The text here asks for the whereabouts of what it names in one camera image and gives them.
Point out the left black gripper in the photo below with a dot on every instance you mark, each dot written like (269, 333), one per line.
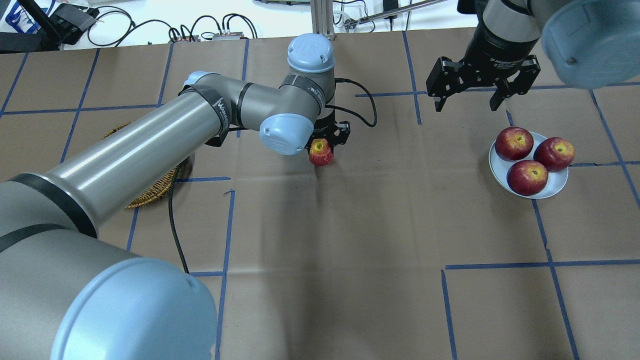
(327, 125)

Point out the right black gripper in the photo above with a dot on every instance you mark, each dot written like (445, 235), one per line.
(496, 48)

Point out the red apple with yellow top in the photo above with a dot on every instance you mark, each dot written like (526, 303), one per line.
(321, 153)

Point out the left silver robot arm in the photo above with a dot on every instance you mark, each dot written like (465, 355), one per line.
(67, 295)

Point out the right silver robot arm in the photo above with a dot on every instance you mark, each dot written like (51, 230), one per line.
(590, 44)

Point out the red apple plate back left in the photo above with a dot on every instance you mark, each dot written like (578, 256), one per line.
(514, 144)

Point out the red apple plate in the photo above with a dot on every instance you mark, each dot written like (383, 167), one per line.
(527, 178)
(514, 144)
(555, 154)

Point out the red apple plate back right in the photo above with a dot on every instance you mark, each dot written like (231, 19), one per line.
(555, 154)

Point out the red apple plate front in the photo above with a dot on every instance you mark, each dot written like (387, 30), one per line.
(527, 178)

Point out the woven wicker basket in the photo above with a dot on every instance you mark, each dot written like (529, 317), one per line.
(162, 187)

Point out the metal rod reacher tool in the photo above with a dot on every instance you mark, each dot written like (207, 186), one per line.
(352, 23)

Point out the aluminium frame post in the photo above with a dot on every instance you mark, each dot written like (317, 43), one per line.
(322, 18)

